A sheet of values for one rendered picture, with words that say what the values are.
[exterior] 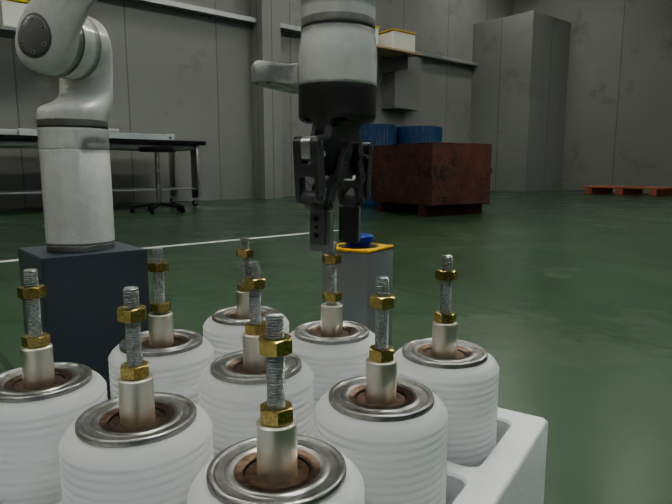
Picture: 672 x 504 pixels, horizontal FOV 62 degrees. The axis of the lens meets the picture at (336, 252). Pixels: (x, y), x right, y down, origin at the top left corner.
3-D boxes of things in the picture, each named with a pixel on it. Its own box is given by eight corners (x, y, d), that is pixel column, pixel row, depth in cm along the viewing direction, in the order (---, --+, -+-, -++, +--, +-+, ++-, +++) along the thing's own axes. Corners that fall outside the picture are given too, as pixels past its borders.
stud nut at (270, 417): (299, 416, 31) (299, 401, 31) (286, 429, 29) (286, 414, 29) (267, 411, 31) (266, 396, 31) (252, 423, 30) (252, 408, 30)
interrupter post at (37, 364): (20, 394, 42) (16, 352, 41) (23, 383, 44) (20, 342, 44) (56, 389, 43) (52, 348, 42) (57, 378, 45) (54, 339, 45)
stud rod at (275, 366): (289, 445, 31) (287, 311, 30) (281, 453, 30) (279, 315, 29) (272, 442, 31) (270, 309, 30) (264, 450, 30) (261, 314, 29)
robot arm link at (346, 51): (291, 96, 61) (291, 36, 60) (390, 91, 56) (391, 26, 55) (245, 84, 53) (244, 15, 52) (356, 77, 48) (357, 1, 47)
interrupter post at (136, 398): (110, 429, 36) (107, 381, 36) (133, 414, 39) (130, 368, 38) (143, 434, 36) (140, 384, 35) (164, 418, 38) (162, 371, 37)
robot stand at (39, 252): (33, 438, 87) (17, 247, 83) (123, 413, 96) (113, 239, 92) (58, 475, 77) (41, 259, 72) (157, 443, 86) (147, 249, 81)
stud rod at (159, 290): (165, 328, 53) (161, 248, 51) (154, 328, 52) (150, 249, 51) (167, 325, 54) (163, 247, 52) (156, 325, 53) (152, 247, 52)
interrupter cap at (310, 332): (293, 326, 60) (293, 320, 60) (363, 324, 61) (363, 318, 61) (295, 349, 52) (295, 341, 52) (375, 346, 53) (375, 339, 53)
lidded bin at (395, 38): (396, 56, 918) (397, 38, 914) (417, 52, 885) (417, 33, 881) (373, 52, 884) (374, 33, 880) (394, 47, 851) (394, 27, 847)
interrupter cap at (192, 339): (102, 349, 52) (101, 342, 52) (167, 330, 58) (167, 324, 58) (154, 365, 48) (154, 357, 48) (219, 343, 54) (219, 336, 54)
